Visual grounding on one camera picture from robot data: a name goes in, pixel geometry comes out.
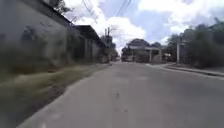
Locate dark roofed building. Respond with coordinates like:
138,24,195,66
74,24,108,64

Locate gate arch building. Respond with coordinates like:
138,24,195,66
121,38,164,64

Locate grey concrete road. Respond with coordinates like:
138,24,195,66
16,61,224,128

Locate pale pole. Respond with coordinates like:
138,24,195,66
176,36,181,65

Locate concrete kerb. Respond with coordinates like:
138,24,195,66
166,65,224,78

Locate dry grass verge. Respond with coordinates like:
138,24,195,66
0,63,109,128

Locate row of trees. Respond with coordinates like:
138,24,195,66
164,18,224,69

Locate overhead wires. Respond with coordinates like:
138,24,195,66
79,0,133,24

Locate grey concrete wall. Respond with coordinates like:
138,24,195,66
0,0,79,73

